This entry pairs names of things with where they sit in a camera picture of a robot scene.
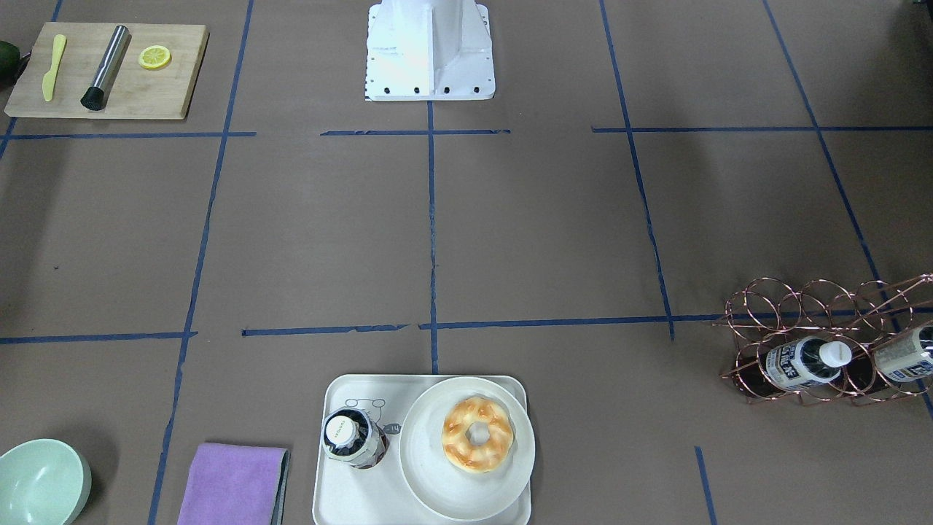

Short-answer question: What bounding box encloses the dark tea bottle white cap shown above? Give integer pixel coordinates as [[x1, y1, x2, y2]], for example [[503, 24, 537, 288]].
[[322, 408, 388, 470]]

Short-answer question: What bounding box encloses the cream serving tray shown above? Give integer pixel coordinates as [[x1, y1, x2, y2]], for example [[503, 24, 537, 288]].
[[313, 373, 536, 524]]

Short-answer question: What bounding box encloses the tea bottle in rack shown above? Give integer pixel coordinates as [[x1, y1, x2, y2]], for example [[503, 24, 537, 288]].
[[870, 322, 932, 384], [730, 335, 853, 400]]

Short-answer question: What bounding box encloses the glazed twisted donut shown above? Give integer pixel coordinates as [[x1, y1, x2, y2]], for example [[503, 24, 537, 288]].
[[441, 397, 515, 474]]

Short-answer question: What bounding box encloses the cream round plate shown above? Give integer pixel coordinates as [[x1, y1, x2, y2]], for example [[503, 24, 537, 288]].
[[399, 376, 536, 522]]

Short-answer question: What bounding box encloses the purple folded cloth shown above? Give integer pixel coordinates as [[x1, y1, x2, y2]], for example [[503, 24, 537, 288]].
[[177, 443, 290, 524]]

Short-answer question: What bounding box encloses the wooden cutting board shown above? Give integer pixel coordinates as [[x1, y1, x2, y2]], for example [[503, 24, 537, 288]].
[[4, 21, 209, 120]]

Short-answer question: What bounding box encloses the lemon slice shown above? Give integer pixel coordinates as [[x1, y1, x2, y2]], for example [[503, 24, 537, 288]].
[[137, 44, 172, 71]]

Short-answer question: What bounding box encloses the steel muddler black tip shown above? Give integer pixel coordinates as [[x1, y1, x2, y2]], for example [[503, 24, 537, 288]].
[[80, 26, 131, 111]]

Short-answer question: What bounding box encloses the yellow plastic knife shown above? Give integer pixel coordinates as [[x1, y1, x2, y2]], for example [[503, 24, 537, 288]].
[[42, 34, 67, 102]]

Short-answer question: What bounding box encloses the mint green bowl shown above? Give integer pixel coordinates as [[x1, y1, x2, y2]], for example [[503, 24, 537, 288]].
[[1, 438, 91, 524]]

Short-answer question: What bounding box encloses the green lime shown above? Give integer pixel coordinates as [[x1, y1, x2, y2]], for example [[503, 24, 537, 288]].
[[0, 41, 21, 88]]

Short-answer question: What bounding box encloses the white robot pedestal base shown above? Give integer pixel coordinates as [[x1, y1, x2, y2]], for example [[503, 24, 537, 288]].
[[364, 1, 496, 101]]

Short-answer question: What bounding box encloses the copper wire bottle rack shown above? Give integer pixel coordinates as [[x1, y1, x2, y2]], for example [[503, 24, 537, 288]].
[[717, 273, 932, 406]]

